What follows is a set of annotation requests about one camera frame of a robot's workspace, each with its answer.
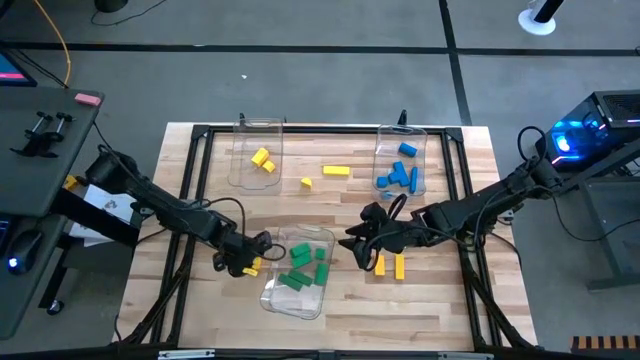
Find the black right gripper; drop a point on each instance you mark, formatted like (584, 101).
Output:
(400, 235)

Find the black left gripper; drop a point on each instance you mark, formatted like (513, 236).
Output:
(235, 250)

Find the small green block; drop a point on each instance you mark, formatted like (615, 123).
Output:
(320, 253)

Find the green rectangular block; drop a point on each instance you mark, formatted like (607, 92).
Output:
(300, 248)
(301, 261)

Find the small blue block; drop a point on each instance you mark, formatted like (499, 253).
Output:
(382, 182)

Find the blue rectangular block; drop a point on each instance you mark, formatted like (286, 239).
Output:
(400, 181)
(398, 168)

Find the long yellow block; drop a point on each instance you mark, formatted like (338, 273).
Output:
(336, 170)

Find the small yellow block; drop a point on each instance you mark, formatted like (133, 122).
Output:
(306, 183)

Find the yellow cube block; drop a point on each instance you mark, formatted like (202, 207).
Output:
(269, 166)

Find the blue cylinder block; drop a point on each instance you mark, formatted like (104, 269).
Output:
(407, 149)

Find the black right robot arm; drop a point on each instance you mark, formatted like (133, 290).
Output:
(480, 210)

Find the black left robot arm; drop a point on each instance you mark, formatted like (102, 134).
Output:
(165, 210)

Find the clear plastic bin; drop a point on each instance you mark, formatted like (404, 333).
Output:
(390, 137)
(295, 305)
(245, 180)

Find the white paper sheet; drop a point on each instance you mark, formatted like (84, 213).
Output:
(107, 205)

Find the yellow tag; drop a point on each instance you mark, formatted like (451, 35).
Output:
(70, 182)

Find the black caster wheel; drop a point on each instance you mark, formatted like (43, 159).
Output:
(55, 306)

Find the black computer mouse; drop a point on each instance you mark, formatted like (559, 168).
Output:
(25, 247)

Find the pink eraser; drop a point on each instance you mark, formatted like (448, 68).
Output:
(88, 99)

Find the grey desk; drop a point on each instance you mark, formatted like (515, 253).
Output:
(30, 185)

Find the black clamp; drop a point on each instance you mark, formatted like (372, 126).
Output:
(37, 127)
(60, 125)

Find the dark desk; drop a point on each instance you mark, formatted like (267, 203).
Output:
(20, 300)

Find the grey equipment stand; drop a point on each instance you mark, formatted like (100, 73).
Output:
(615, 225)

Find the orange black striped bar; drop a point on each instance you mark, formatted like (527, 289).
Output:
(605, 343)

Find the computer tower blue lights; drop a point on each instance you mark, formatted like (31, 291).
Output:
(615, 112)

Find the black round base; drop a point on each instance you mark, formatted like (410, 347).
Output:
(110, 4)

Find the computer monitor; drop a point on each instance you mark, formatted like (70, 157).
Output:
(12, 70)

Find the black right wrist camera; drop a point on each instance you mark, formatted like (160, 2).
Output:
(374, 214)

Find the silver metal bracket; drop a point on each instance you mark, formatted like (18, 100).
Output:
(186, 354)
(465, 356)

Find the black metal rig frame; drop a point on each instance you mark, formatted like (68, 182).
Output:
(325, 129)

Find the white pedestal stand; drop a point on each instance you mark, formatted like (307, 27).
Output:
(535, 25)

